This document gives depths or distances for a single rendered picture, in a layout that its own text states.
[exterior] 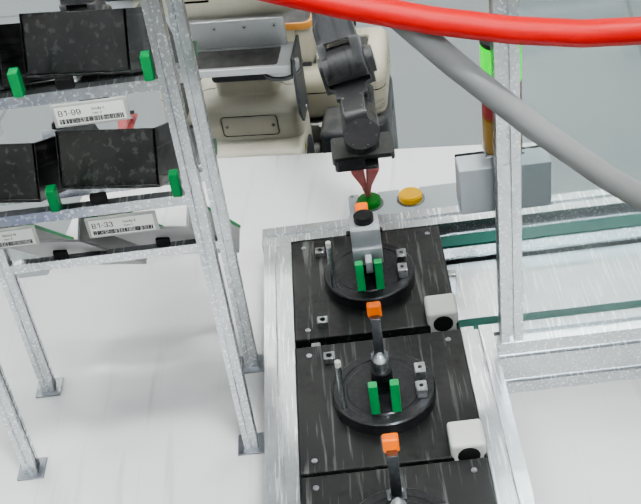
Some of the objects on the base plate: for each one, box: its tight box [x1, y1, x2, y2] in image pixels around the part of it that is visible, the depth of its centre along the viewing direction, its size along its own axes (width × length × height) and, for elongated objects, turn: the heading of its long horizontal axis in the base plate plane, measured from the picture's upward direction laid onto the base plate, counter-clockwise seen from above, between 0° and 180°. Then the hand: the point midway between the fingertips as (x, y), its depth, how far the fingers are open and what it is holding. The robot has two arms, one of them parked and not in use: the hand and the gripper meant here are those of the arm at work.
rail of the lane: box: [262, 205, 496, 253], centre depth 188 cm, size 6×89×11 cm, turn 101°
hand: (367, 190), depth 190 cm, fingers closed
